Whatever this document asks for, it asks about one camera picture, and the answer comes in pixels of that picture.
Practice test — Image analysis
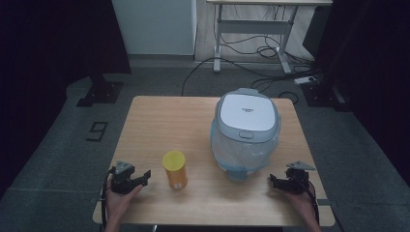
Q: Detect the dark curtain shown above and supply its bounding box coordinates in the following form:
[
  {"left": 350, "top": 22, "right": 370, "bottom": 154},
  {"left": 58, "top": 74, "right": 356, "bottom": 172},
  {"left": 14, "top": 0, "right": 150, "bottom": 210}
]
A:
[
  {"left": 313, "top": 0, "right": 410, "bottom": 182},
  {"left": 0, "top": 0, "right": 132, "bottom": 194}
]

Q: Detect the black stand base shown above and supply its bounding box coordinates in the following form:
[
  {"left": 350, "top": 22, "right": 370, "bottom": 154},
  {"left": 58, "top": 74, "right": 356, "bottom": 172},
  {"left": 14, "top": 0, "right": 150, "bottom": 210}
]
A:
[
  {"left": 301, "top": 80, "right": 351, "bottom": 113},
  {"left": 75, "top": 73, "right": 125, "bottom": 108}
]

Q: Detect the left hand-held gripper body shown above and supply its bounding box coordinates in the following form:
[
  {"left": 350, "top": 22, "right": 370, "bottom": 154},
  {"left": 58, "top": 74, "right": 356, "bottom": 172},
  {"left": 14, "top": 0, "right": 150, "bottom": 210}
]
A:
[{"left": 110, "top": 159, "right": 139, "bottom": 195}]

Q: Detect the tangle of black cables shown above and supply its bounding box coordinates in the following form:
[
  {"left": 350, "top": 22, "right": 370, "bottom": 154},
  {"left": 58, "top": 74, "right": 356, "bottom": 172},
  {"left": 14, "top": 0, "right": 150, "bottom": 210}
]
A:
[{"left": 219, "top": 4, "right": 320, "bottom": 104}]

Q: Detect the long black floor cable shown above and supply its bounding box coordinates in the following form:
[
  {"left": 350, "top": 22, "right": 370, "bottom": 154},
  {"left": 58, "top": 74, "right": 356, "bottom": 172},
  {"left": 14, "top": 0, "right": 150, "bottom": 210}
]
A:
[{"left": 180, "top": 57, "right": 310, "bottom": 97}]

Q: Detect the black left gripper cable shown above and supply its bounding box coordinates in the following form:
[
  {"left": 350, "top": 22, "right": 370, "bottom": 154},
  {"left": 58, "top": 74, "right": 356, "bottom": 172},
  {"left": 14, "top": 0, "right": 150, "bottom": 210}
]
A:
[{"left": 100, "top": 166, "right": 116, "bottom": 230}]

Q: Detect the person's left hand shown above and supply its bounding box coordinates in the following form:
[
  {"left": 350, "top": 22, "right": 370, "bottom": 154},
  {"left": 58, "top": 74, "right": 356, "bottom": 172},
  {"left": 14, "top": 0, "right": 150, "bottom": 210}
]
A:
[{"left": 105, "top": 178, "right": 145, "bottom": 221}]

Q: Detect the white power strip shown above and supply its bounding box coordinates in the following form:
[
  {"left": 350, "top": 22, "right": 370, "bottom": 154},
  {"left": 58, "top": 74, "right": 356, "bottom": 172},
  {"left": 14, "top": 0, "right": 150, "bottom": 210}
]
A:
[{"left": 293, "top": 74, "right": 319, "bottom": 86}]

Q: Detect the person's right hand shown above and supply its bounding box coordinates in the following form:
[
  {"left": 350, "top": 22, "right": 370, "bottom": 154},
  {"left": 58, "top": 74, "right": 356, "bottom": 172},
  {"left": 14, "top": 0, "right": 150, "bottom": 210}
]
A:
[{"left": 282, "top": 189, "right": 318, "bottom": 223}]

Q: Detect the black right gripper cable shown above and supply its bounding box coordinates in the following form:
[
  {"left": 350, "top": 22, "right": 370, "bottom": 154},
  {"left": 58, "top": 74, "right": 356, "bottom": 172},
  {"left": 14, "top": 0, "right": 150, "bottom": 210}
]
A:
[{"left": 306, "top": 180, "right": 321, "bottom": 225}]

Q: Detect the white cabinet panel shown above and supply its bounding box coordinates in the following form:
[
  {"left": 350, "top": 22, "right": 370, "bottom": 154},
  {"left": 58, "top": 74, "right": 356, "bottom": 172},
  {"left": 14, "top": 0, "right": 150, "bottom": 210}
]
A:
[{"left": 110, "top": 0, "right": 198, "bottom": 56}]

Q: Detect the white desk frame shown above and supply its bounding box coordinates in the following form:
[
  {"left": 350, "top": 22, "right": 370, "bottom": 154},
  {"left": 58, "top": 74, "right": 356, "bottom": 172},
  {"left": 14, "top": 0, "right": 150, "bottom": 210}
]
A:
[{"left": 206, "top": 0, "right": 334, "bottom": 75}]

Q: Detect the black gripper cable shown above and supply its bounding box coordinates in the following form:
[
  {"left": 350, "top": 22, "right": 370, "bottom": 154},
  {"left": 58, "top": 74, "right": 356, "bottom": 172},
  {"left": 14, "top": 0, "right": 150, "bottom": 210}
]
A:
[
  {"left": 306, "top": 180, "right": 321, "bottom": 225},
  {"left": 100, "top": 166, "right": 116, "bottom": 230}
]

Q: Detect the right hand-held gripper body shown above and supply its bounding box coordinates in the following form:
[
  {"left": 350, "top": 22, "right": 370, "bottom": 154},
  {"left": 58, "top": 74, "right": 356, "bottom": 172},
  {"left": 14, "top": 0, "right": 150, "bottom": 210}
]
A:
[{"left": 284, "top": 160, "right": 317, "bottom": 195}]

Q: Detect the white rice cooker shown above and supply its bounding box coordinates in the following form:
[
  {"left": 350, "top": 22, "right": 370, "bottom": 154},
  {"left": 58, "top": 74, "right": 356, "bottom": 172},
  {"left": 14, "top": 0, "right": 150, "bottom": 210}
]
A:
[{"left": 210, "top": 87, "right": 282, "bottom": 182}]

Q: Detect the yellow-capped orange bottle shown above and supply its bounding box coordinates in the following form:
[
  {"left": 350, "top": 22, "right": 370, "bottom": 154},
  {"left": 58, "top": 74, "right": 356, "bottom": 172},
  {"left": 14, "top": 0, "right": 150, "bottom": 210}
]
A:
[{"left": 161, "top": 150, "right": 189, "bottom": 191}]

